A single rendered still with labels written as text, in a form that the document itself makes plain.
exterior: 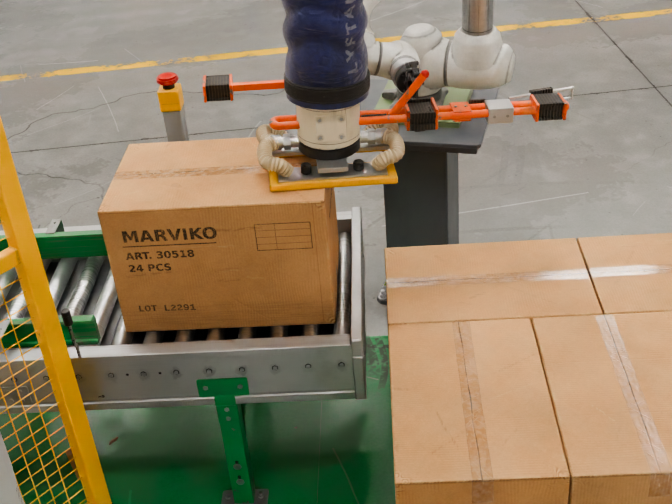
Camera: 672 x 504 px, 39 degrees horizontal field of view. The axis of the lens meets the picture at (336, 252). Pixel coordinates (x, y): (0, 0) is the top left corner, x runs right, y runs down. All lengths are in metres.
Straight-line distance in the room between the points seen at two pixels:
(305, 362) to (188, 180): 0.59
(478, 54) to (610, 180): 1.52
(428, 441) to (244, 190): 0.82
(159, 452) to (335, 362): 0.85
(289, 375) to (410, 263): 0.57
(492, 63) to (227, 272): 1.16
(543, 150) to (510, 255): 1.85
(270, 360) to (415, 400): 0.42
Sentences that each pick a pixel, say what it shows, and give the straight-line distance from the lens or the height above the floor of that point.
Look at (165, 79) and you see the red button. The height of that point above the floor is 1.04.
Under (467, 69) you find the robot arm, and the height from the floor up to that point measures 0.95.
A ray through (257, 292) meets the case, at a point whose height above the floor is 0.67.
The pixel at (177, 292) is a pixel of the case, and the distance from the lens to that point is 2.69.
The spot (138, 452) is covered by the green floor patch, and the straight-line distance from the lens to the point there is 3.23.
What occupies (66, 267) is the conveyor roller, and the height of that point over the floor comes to 0.54.
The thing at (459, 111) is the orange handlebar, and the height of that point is 1.08.
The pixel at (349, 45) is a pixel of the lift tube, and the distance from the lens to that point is 2.44.
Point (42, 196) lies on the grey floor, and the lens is 4.85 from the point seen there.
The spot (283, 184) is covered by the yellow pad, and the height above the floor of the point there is 0.97.
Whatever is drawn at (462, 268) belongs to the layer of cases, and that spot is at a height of 0.54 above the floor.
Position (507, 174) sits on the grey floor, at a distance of 4.56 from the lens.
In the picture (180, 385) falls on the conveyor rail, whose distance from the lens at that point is 2.69.
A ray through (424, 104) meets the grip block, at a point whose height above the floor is 1.08.
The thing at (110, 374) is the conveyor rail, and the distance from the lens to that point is 2.70.
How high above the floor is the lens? 2.17
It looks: 33 degrees down
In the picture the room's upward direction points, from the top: 5 degrees counter-clockwise
